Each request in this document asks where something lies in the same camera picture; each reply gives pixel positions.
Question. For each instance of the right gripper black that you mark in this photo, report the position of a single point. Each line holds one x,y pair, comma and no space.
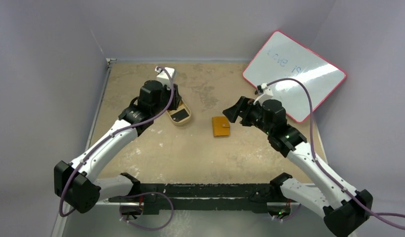
244,110

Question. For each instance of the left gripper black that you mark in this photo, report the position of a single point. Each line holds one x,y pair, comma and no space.
177,98

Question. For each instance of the orange leather card holder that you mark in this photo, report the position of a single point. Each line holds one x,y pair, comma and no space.
220,126

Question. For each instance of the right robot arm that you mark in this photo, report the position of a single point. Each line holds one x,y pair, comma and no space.
341,205

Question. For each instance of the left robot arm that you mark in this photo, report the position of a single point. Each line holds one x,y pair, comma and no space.
74,182

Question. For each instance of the beige oval card tray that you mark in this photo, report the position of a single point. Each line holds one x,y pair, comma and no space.
182,105

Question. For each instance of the pink framed whiteboard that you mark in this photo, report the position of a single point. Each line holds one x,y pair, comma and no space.
295,72

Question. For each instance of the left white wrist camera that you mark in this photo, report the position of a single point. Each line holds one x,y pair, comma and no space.
164,75

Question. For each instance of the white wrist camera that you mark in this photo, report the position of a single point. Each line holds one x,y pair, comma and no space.
164,75
264,93

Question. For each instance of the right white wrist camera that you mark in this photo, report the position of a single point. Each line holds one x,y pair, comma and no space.
264,93

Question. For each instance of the aluminium table frame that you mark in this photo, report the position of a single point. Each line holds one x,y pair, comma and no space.
60,222

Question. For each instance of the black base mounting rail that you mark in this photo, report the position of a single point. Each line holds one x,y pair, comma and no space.
257,198

